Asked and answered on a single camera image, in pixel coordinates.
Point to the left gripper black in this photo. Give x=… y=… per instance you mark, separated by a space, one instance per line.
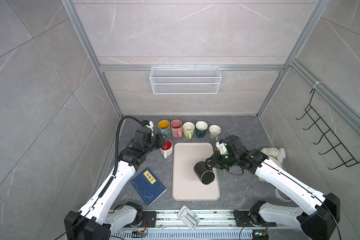
x=160 y=139

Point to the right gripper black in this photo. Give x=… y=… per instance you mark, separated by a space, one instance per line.
x=215 y=160

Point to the white mug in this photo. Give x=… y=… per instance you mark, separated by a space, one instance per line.
x=167 y=150

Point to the blue mug yellow inside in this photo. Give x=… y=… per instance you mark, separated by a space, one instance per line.
x=165 y=128

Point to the pink cartoon mug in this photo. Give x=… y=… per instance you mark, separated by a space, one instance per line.
x=177 y=128

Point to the black mug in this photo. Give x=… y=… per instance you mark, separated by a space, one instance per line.
x=204 y=173

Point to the light green mug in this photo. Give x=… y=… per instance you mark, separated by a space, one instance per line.
x=188 y=130

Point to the grey mug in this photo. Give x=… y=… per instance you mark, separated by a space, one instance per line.
x=214 y=132

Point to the dark green mug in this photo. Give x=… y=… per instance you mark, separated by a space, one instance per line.
x=201 y=129

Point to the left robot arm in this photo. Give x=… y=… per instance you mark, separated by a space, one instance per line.
x=89 y=223

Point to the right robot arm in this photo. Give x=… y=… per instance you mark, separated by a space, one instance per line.
x=317 y=214

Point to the beige serving tray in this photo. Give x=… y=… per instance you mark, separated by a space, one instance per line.
x=186 y=185

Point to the blue hardcover book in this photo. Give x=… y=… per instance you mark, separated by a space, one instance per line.
x=148 y=186

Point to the white plush toy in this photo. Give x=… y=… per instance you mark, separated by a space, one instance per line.
x=275 y=154

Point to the clear tape roll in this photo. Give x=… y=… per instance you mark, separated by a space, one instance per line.
x=282 y=196

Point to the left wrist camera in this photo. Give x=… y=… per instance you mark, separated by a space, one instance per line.
x=148 y=124

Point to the white wire mesh basket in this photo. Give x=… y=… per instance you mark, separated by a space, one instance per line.
x=185 y=80

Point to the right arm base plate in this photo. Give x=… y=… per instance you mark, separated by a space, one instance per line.
x=250 y=219

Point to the white plastic bracket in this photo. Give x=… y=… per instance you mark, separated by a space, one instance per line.
x=188 y=217

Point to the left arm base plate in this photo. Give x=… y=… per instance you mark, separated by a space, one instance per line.
x=146 y=217

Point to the black wire hook rack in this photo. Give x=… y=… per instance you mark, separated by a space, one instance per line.
x=328 y=134

